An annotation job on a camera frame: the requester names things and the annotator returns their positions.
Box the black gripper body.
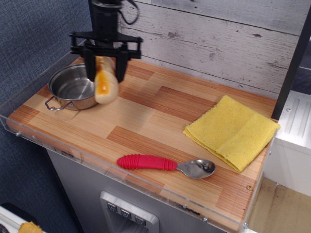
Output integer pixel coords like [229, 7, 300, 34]
[70, 2, 143, 60]

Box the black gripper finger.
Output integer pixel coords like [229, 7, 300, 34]
[115, 49, 129, 82]
[84, 46, 96, 82]

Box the toy bread loaf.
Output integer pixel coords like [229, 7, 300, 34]
[94, 56, 119, 104]

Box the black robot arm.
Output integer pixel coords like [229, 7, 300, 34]
[70, 0, 143, 83]

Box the yellow folded cloth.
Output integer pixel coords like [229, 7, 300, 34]
[183, 96, 280, 172]

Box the small steel pot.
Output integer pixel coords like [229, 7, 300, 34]
[45, 64, 98, 111]

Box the clear acrylic table guard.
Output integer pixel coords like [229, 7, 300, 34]
[0, 33, 278, 231]

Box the grey toy fridge cabinet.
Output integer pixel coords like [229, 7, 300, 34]
[47, 150, 225, 233]

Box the orange yellow object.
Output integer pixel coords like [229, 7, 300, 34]
[18, 222, 43, 233]

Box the white shelf unit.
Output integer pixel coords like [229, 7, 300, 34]
[263, 91, 311, 196]

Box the black left frame post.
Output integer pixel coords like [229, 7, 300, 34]
[88, 0, 95, 34]

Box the black frame post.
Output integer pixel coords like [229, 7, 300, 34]
[271, 8, 311, 120]
[88, 0, 95, 34]

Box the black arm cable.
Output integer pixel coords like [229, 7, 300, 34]
[120, 0, 139, 25]

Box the red handled metal spoon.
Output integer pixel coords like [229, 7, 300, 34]
[117, 154, 216, 180]

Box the black right frame post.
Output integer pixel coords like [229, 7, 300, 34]
[271, 8, 311, 120]

